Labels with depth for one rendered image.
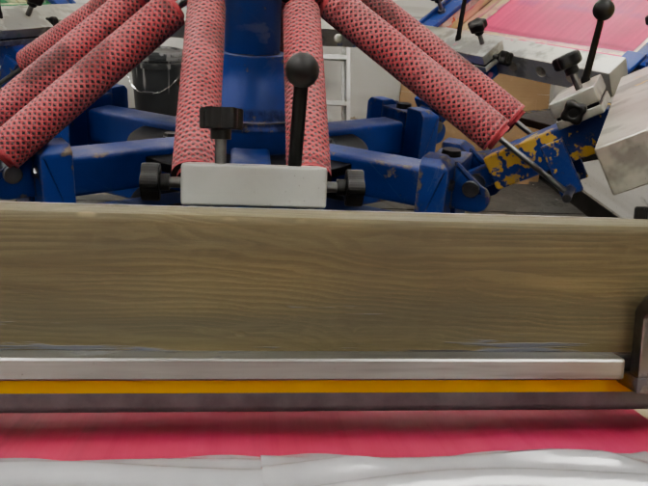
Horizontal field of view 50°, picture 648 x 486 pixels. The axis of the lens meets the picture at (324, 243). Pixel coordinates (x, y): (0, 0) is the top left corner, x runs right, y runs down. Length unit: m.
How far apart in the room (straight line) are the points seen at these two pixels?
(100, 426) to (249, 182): 0.30
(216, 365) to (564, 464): 0.16
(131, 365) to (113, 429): 0.04
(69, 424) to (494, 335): 0.21
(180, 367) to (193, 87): 0.54
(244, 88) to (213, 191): 0.49
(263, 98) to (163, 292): 0.77
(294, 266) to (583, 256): 0.14
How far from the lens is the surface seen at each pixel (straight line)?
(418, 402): 0.36
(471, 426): 0.37
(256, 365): 0.32
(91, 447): 0.34
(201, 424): 0.35
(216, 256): 0.32
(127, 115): 1.27
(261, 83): 1.08
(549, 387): 0.38
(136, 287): 0.33
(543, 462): 0.33
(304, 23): 0.91
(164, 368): 0.32
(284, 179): 0.60
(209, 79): 0.83
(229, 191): 0.60
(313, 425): 0.35
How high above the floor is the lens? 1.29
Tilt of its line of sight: 22 degrees down
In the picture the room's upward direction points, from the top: 4 degrees clockwise
